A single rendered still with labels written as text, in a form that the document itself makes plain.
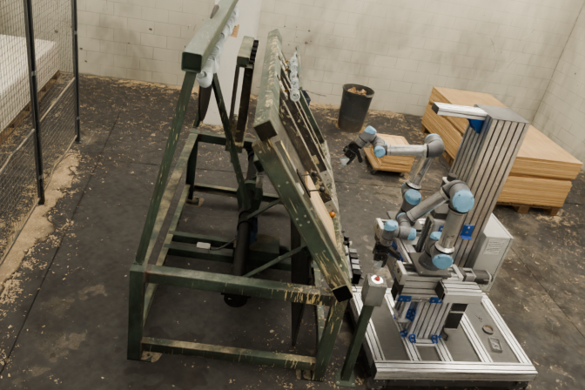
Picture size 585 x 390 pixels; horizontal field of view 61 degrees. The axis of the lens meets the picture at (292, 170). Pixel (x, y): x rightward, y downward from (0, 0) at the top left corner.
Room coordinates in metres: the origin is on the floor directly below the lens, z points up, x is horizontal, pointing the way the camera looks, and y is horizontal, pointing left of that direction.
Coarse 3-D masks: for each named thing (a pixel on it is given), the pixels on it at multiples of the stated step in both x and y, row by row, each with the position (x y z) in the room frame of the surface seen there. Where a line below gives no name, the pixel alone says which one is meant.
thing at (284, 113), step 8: (296, 80) 3.25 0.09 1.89; (280, 88) 3.23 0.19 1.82; (296, 88) 3.24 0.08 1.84; (280, 96) 3.21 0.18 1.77; (280, 104) 3.21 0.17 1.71; (280, 112) 3.21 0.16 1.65; (288, 112) 3.22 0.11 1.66; (288, 120) 3.22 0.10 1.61; (288, 128) 3.22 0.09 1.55; (296, 128) 3.22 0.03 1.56; (296, 136) 3.22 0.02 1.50; (296, 144) 3.22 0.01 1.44; (304, 144) 3.23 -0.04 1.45; (304, 152) 3.23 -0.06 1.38; (304, 160) 3.23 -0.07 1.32; (312, 160) 3.24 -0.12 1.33; (312, 168) 3.24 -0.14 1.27; (320, 176) 3.26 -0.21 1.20; (320, 184) 3.25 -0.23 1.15; (328, 192) 3.26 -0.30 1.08; (328, 200) 3.26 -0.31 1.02; (328, 208) 3.26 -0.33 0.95; (336, 208) 3.26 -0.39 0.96
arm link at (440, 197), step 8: (448, 184) 2.66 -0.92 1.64; (440, 192) 2.65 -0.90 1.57; (448, 192) 2.62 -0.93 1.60; (424, 200) 2.68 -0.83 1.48; (432, 200) 2.65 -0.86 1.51; (440, 200) 2.63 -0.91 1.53; (416, 208) 2.66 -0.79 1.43; (424, 208) 2.64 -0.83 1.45; (432, 208) 2.64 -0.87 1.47; (400, 216) 2.68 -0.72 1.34; (408, 216) 2.64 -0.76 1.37; (416, 216) 2.63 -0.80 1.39
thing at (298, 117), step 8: (296, 56) 3.72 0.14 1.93; (280, 64) 3.67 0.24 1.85; (280, 72) 3.69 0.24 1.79; (280, 80) 3.69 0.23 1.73; (288, 88) 3.74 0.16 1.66; (288, 96) 3.70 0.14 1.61; (288, 104) 3.70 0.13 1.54; (296, 104) 3.72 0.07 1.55; (296, 112) 3.71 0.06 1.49; (296, 120) 3.71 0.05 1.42; (304, 120) 3.76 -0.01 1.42; (304, 128) 3.72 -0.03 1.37; (304, 136) 3.72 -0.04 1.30; (312, 136) 3.77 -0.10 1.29; (312, 144) 3.73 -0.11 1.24; (312, 152) 3.73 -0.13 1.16; (320, 160) 3.74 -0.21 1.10; (320, 168) 3.74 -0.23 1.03; (328, 176) 3.74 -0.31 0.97
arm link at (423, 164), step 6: (426, 138) 3.33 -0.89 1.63; (432, 138) 3.26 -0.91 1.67; (438, 138) 3.25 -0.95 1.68; (420, 162) 3.27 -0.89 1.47; (426, 162) 3.26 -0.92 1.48; (420, 168) 3.26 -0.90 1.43; (426, 168) 3.26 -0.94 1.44; (414, 174) 3.27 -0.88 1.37; (420, 174) 3.26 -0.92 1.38; (408, 180) 3.30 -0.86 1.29; (414, 180) 3.26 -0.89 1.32; (420, 180) 3.27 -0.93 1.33; (402, 186) 3.33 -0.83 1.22; (408, 186) 3.26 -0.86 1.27; (414, 186) 3.25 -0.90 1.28; (420, 186) 3.29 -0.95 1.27; (402, 192) 3.26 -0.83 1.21
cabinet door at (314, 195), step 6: (306, 180) 3.00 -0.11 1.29; (312, 186) 3.06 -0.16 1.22; (312, 192) 2.96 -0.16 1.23; (312, 198) 2.86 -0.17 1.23; (318, 198) 3.06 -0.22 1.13; (318, 204) 2.97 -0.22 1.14; (318, 210) 2.87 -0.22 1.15; (324, 210) 3.08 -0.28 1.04; (324, 216) 2.97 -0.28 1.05; (324, 222) 2.87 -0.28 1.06; (330, 222) 3.08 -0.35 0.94; (330, 228) 2.97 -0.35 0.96; (330, 234) 2.87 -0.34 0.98
